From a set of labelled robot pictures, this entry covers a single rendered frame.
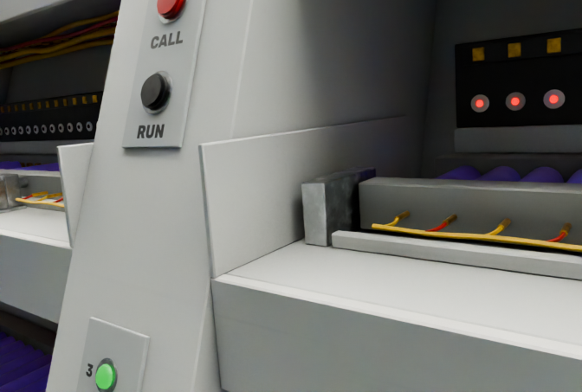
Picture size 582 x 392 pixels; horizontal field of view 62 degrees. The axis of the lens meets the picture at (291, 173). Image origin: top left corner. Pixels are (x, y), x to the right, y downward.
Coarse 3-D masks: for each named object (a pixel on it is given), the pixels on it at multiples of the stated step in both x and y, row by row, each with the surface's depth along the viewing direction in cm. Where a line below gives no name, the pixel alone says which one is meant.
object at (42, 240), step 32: (64, 160) 23; (64, 192) 23; (0, 224) 31; (32, 224) 30; (64, 224) 29; (0, 256) 29; (32, 256) 26; (64, 256) 24; (0, 288) 29; (32, 288) 27; (64, 288) 25
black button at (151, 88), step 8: (152, 80) 21; (160, 80) 21; (144, 88) 22; (152, 88) 21; (160, 88) 21; (144, 96) 22; (152, 96) 21; (160, 96) 21; (144, 104) 22; (152, 104) 21; (160, 104) 21
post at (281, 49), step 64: (128, 0) 25; (256, 0) 20; (320, 0) 24; (384, 0) 29; (128, 64) 24; (256, 64) 20; (320, 64) 24; (384, 64) 30; (192, 128) 20; (256, 128) 20; (128, 192) 22; (192, 192) 19; (128, 256) 21; (192, 256) 19; (64, 320) 23; (128, 320) 20; (192, 320) 18; (64, 384) 22; (192, 384) 18
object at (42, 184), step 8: (24, 176) 37; (32, 176) 36; (40, 176) 36; (48, 176) 35; (56, 176) 34; (32, 184) 37; (40, 184) 36; (48, 184) 35; (56, 184) 34; (24, 192) 37; (32, 192) 37; (40, 192) 35; (48, 192) 35; (56, 192) 35; (16, 200) 35; (24, 200) 34; (40, 200) 33; (56, 200) 32
